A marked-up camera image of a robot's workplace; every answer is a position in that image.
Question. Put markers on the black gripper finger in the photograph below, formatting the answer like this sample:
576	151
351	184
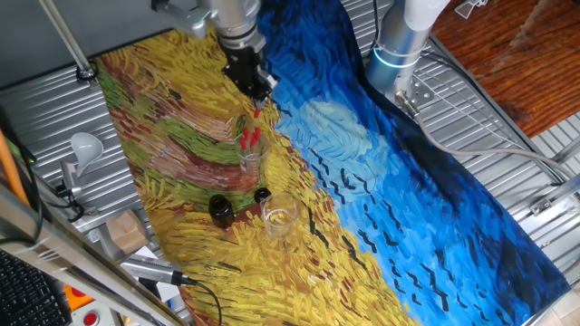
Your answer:
265	98
253	97

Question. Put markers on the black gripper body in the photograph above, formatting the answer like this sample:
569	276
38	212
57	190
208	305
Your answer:
244	68

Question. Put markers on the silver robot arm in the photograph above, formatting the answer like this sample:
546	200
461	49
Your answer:
394	41

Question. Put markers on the clear glass beaker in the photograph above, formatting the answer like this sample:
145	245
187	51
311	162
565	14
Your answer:
280	217
251	165

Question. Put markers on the black bottle cap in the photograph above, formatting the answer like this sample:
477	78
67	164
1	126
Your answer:
262	195

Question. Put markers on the amber glass bottle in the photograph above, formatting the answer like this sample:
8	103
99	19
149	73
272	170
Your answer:
221	213

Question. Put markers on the painted wheatfield tablecloth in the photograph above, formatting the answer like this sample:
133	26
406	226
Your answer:
362	181

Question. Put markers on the white plastic ladle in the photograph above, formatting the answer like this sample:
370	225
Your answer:
86	149

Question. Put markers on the grey stand pole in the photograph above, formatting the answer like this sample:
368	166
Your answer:
63	36

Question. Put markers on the orange rod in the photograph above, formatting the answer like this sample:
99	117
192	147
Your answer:
9	167

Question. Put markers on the orange box red button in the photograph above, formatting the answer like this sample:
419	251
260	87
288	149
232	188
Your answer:
77	296

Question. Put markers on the grey box red button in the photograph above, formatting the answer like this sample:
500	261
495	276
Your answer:
90	317

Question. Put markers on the black keyboard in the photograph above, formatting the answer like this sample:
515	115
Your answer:
27	294

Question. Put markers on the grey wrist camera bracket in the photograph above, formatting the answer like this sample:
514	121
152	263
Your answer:
181	16

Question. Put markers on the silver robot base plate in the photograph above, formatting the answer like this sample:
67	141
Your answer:
423	93

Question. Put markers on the silver depth camera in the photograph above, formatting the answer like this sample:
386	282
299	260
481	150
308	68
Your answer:
149	269

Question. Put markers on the metal camera clamp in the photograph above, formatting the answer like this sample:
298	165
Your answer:
68	181

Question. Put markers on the grey metal bracket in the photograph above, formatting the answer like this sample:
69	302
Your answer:
471	6

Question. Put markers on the aluminium frame beam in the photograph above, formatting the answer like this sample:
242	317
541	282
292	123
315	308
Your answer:
68	258

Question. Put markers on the aluminium corner bracket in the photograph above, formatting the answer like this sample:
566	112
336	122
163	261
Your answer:
541	206

